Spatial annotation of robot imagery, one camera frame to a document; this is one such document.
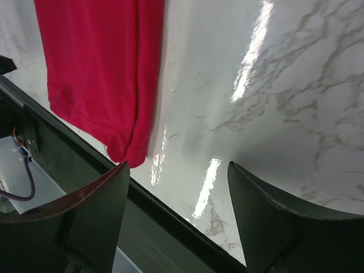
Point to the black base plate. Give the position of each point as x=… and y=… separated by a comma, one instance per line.
x=48, y=161

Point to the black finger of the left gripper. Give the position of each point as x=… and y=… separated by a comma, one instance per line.
x=6, y=65

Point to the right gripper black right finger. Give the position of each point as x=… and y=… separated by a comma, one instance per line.
x=280, y=232

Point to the red t shirt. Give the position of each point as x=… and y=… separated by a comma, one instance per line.
x=103, y=63

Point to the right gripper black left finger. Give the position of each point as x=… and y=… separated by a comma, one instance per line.
x=75, y=233

